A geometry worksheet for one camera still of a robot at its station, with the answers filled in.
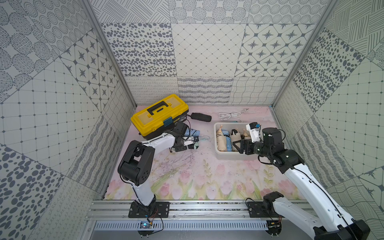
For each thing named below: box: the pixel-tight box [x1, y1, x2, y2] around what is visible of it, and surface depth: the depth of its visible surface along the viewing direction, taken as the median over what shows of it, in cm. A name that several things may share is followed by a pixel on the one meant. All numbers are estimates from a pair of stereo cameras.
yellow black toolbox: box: [131, 94, 189, 141], surface depth 95 cm
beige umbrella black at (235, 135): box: [230, 129, 242, 143], surface depth 95 cm
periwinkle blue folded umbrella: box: [184, 127, 201, 137], surface depth 103 cm
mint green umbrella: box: [193, 136, 211, 150], surface depth 103 cm
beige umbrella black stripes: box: [216, 124, 227, 152], surface depth 88 cm
